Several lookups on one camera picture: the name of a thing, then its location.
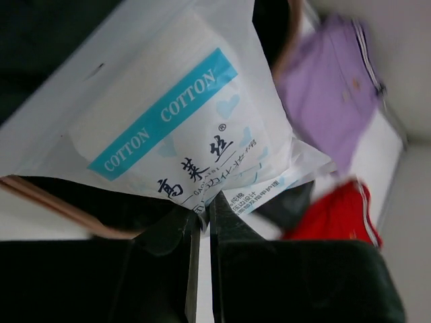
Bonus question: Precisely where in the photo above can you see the white cotton pads pack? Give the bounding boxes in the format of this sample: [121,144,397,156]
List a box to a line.
[1,1,334,215]

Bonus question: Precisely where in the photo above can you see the red shorts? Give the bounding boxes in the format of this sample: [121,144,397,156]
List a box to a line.
[281,179,383,248]

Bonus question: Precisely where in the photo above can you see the black toiletry pouch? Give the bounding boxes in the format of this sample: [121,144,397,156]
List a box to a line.
[252,181,314,231]

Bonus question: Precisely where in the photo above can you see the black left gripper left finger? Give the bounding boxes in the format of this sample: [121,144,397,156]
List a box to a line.
[133,207,200,322]

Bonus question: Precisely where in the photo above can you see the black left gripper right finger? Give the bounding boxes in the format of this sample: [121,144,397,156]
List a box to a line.
[208,193,279,322]

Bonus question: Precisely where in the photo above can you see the pink hard-shell suitcase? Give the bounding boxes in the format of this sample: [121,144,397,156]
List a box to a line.
[1,1,302,239]

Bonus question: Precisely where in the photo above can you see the purple shorts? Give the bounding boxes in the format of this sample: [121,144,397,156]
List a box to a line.
[276,15,385,173]

